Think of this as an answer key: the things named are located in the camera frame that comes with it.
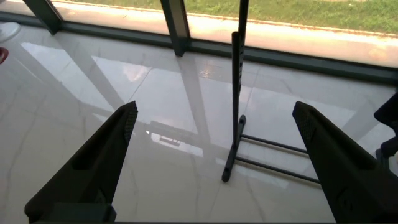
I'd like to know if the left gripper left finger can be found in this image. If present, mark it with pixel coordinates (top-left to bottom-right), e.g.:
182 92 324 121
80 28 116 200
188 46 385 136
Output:
24 101 139 223

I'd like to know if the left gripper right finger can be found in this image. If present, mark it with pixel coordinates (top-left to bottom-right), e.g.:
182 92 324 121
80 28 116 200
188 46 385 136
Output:
292 101 398 223

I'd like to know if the black garment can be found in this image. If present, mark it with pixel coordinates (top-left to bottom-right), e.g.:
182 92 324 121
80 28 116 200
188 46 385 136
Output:
373 91 398 158

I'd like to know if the black clothes rack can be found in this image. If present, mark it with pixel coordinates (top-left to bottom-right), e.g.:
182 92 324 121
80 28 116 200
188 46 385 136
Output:
221 0 391 185

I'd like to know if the white stand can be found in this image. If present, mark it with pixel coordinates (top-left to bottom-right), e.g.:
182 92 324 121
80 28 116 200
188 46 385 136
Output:
0 21 22 44

